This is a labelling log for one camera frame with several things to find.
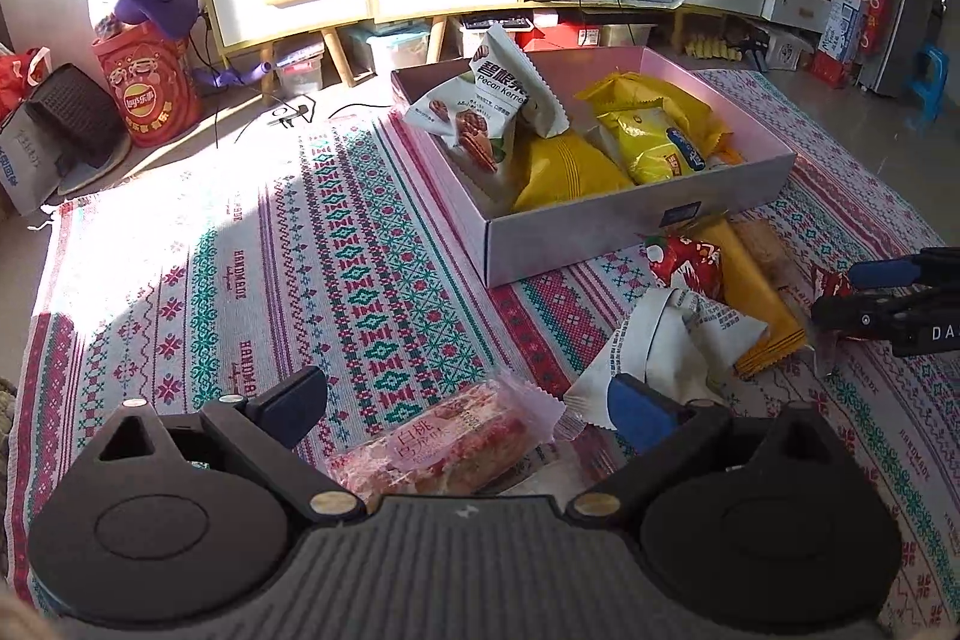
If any white paper bag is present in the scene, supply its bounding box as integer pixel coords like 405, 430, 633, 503
0, 107, 65, 218

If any blue plastic stool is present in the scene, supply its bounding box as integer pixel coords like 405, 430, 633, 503
903, 44, 950, 125

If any pink snack bar packet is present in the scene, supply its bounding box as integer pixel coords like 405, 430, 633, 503
328, 376, 568, 500

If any white and blue carton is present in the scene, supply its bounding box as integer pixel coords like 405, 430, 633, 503
828, 0, 872, 65

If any red plastic bag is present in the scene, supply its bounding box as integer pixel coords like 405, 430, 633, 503
0, 47, 52, 118

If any red cardboard box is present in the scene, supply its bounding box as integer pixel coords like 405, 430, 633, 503
535, 21, 602, 50

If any long gold snack packet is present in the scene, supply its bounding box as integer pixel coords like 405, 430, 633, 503
694, 218, 809, 376

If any large yellow snack packet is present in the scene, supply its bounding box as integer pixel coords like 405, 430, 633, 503
576, 72, 745, 163
514, 130, 635, 214

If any row of yellow pieces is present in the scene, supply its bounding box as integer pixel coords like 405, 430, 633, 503
685, 34, 744, 61

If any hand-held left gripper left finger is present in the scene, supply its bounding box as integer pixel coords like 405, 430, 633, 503
90, 366, 366, 525

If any patterned woven blanket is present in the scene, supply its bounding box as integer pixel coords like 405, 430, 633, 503
4, 68, 960, 633

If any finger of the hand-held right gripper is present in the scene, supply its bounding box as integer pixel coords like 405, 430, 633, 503
850, 248, 960, 291
811, 291, 914, 338

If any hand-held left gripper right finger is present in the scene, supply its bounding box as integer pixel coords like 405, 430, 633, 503
566, 374, 856, 525

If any white nut snack packet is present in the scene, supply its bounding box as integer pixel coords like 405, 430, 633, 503
403, 25, 572, 173

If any red snack bag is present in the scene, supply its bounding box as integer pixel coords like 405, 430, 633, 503
855, 0, 894, 58

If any black plastic basket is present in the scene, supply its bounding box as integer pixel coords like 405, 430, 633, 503
26, 62, 129, 170

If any pink cardboard box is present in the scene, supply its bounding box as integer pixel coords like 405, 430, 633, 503
391, 47, 797, 289

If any purple plastic handle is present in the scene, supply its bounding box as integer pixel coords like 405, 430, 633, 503
193, 62, 275, 91

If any white power strip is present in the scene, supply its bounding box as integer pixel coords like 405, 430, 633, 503
266, 96, 317, 129

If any clear storage bin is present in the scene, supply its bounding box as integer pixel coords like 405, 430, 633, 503
364, 29, 433, 76

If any small yellow snack packet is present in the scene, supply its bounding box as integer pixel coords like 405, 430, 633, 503
596, 104, 710, 186

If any red printed bucket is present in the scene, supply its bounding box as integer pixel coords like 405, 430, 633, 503
92, 21, 204, 149

